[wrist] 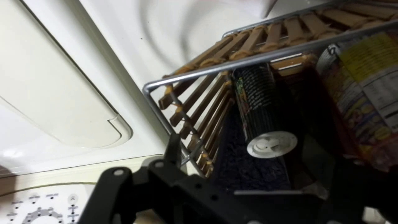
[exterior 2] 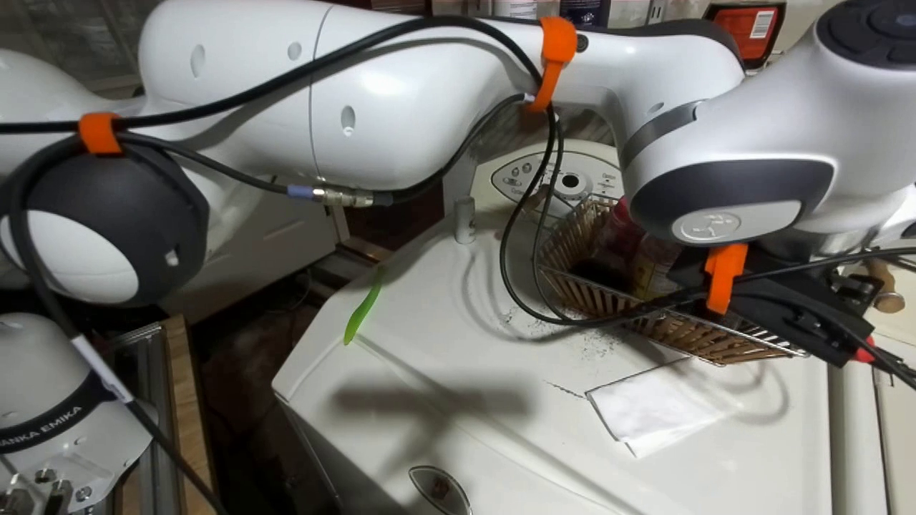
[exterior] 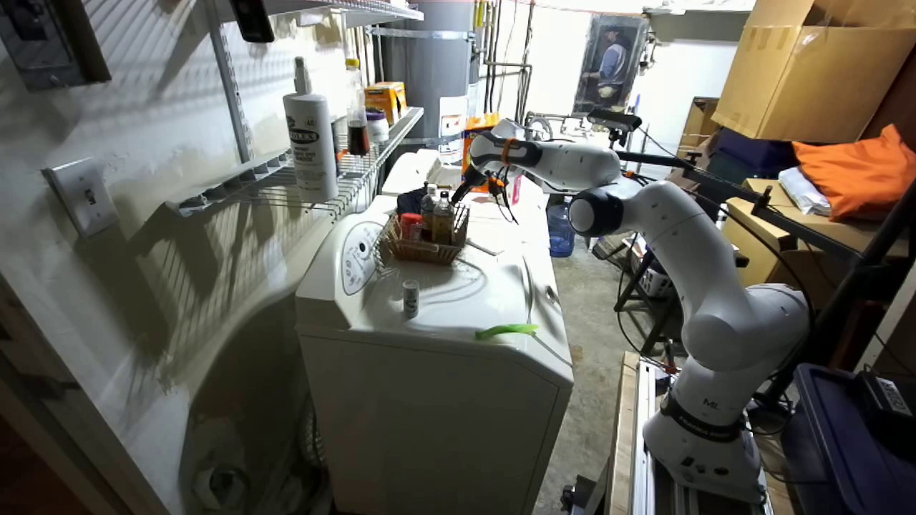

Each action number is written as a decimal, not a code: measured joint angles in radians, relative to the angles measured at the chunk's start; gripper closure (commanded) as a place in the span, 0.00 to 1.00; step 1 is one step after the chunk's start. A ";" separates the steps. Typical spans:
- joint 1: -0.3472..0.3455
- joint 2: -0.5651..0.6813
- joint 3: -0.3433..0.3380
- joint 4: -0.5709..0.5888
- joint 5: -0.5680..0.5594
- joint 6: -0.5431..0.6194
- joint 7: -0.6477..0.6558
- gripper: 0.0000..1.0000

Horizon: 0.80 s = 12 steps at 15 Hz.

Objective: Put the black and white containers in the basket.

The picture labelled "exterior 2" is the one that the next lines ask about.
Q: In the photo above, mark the green plastic strip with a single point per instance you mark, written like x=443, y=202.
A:
x=361, y=316

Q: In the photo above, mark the white dome with black band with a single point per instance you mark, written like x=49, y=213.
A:
x=37, y=401

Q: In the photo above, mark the white washing machine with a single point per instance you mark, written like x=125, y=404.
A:
x=458, y=325

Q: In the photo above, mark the white paper sheet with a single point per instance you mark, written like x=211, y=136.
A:
x=661, y=411

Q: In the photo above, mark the woven wicker basket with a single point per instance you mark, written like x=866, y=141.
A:
x=669, y=334

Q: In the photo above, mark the white neighbouring appliance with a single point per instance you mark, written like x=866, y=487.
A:
x=859, y=431

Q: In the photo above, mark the wooden board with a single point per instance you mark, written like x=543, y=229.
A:
x=186, y=418

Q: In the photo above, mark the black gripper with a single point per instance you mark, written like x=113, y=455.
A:
x=812, y=319

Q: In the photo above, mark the orange box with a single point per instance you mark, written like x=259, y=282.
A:
x=745, y=29

